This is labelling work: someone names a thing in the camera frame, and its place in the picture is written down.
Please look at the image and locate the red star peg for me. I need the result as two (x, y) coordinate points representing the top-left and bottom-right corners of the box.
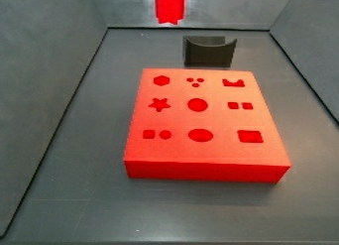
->
(155, 0), (185, 25)

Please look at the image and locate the red shape sorter block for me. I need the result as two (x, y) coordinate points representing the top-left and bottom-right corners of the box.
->
(123, 68), (291, 184)

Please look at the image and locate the dark grey curved holder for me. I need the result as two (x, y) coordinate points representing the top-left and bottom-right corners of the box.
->
(183, 36), (237, 67)

